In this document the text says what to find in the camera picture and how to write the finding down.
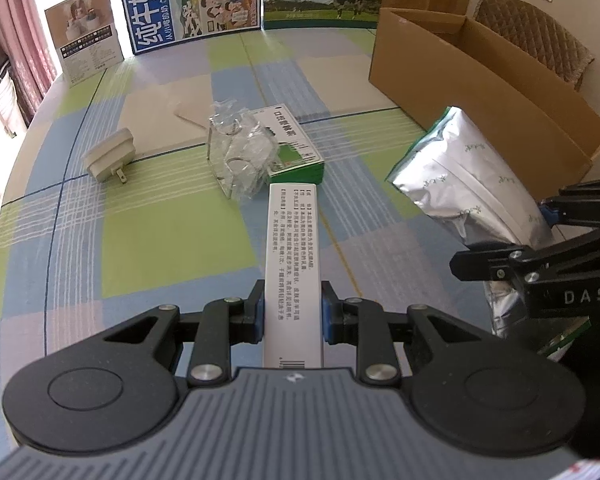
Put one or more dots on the clear plastic wrapper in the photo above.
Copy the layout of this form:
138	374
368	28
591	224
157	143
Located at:
240	150

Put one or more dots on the brown cardboard box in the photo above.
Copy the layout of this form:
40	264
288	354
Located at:
430	70

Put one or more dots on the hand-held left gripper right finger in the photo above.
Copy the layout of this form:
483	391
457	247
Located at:
329	316

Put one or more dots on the white product box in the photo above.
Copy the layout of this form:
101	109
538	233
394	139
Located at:
87	35

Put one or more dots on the blue milk carton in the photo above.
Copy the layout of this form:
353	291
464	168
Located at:
150	10

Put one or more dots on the silver foil bag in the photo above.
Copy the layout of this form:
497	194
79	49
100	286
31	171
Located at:
470	180

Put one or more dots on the narrow white medicine box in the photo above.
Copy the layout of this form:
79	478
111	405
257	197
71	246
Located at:
292	260

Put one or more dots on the green box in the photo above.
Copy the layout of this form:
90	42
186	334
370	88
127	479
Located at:
300	160

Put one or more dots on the white power adapter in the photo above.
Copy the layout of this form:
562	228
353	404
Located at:
107	155

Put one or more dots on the pink curtain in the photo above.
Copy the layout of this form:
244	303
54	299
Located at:
10	20

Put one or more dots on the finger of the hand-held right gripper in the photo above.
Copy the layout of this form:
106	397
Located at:
585	205
490	262

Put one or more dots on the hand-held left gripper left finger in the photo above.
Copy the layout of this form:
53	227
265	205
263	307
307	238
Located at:
260	310

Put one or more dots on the quilted chair back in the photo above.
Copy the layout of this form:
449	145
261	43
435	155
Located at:
530	30

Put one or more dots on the checked cloth desktop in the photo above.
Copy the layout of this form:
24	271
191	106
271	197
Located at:
155	240

